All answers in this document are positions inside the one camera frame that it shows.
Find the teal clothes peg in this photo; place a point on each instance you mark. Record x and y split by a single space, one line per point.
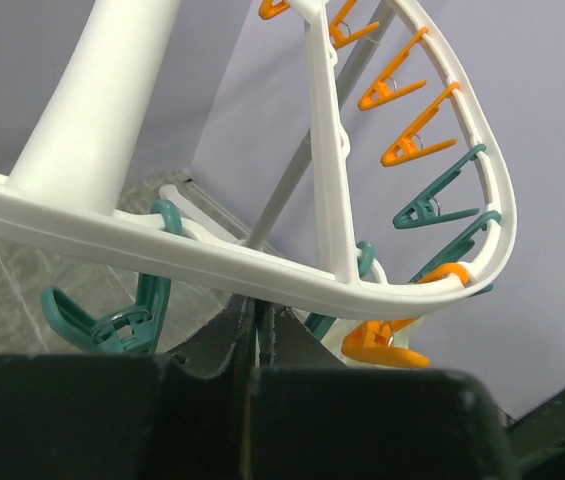
424 209
319 325
120 316

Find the orange clothes peg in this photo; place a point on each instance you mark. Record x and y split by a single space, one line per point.
384 344
406 147
384 88

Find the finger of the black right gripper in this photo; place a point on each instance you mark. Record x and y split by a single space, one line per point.
538 440

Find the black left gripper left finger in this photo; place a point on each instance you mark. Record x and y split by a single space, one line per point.
174 415

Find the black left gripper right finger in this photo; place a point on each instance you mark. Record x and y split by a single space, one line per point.
312 417

